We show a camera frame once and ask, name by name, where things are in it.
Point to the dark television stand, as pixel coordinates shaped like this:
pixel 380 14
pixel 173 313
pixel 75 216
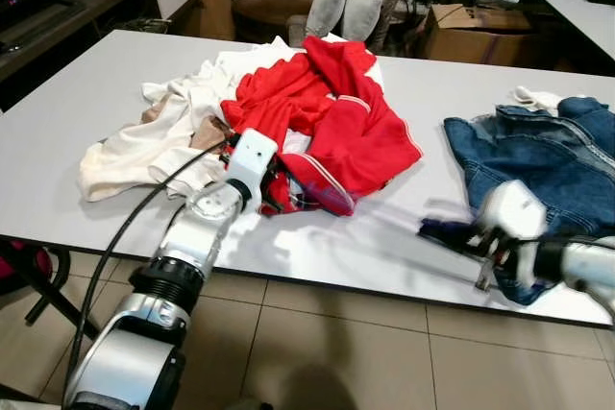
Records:
pixel 58 26

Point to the red garment with striped trim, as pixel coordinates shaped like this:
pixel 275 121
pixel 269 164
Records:
pixel 365 151

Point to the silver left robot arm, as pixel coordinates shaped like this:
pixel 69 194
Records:
pixel 197 228

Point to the grey pillow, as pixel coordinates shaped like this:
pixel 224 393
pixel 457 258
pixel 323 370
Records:
pixel 363 12
pixel 327 7

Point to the blue denim garment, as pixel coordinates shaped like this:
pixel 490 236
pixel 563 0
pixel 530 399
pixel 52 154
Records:
pixel 538 160

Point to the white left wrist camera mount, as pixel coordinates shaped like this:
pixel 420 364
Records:
pixel 252 156

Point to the plain red garment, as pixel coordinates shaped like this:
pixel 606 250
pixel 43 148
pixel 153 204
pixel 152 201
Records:
pixel 288 88

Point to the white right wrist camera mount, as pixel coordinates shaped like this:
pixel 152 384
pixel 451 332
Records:
pixel 514 213

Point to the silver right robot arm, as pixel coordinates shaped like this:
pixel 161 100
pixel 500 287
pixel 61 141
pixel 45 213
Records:
pixel 586 266

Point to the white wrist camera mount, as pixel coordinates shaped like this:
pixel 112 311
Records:
pixel 252 156
pixel 514 213

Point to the large white table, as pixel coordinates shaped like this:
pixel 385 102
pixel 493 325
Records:
pixel 404 208

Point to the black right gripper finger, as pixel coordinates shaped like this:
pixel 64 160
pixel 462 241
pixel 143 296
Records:
pixel 452 239
pixel 444 226

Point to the grey white side table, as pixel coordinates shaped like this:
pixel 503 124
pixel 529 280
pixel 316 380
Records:
pixel 577 12

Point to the beige tan garment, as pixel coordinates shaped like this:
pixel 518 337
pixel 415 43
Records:
pixel 209 133

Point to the black chair with red seat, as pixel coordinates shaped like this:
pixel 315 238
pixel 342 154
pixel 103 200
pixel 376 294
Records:
pixel 24 261

